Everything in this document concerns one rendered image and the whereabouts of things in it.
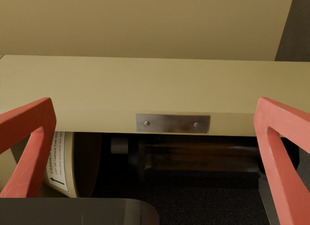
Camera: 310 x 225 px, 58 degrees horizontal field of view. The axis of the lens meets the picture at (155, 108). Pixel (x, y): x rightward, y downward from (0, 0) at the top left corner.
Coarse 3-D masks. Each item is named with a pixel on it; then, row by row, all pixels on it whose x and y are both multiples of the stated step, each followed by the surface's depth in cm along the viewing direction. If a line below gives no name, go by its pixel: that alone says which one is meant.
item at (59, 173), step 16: (64, 144) 34; (80, 144) 50; (96, 144) 51; (48, 160) 36; (64, 160) 34; (80, 160) 49; (96, 160) 50; (48, 176) 37; (64, 176) 35; (80, 176) 47; (96, 176) 48; (64, 192) 38; (80, 192) 43
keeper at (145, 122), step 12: (144, 120) 27; (156, 120) 27; (168, 120) 27; (180, 120) 27; (192, 120) 27; (204, 120) 27; (168, 132) 28; (180, 132) 28; (192, 132) 28; (204, 132) 28
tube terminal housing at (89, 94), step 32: (0, 64) 33; (32, 64) 33; (64, 64) 34; (96, 64) 34; (128, 64) 34; (160, 64) 34; (192, 64) 34; (224, 64) 34; (256, 64) 34; (288, 64) 34; (0, 96) 28; (32, 96) 28; (64, 96) 28; (96, 96) 28; (128, 96) 28; (160, 96) 28; (192, 96) 28; (224, 96) 28; (256, 96) 29; (288, 96) 29; (64, 128) 28; (96, 128) 28; (128, 128) 28; (224, 128) 27; (0, 160) 31; (0, 192) 34
